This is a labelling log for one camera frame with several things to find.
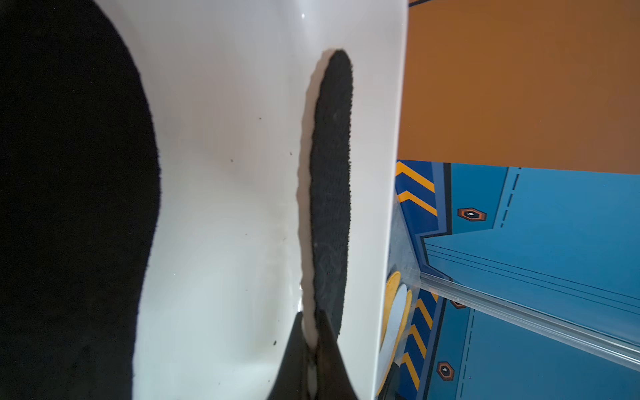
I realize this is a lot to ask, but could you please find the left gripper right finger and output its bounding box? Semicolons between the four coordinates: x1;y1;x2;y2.
315;310;358;400

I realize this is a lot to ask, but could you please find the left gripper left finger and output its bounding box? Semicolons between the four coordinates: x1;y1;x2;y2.
268;312;309;400

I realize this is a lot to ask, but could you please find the black insole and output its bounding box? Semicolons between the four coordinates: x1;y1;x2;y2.
309;49;353;336
1;1;160;399

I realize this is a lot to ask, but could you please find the white plastic storage box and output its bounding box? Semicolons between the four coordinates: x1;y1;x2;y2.
99;1;408;399

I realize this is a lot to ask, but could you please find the yellow insole far right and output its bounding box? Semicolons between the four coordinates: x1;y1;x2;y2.
379;288;414;396

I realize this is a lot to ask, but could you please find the yellow insole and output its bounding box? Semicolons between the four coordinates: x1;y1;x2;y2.
380;271;402;343
379;288;414;396

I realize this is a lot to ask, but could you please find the yellow insole far left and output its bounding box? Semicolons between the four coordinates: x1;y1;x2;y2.
380;271;402;343

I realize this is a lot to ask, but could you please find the right aluminium corner post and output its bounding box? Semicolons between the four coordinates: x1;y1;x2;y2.
420;273;639;371

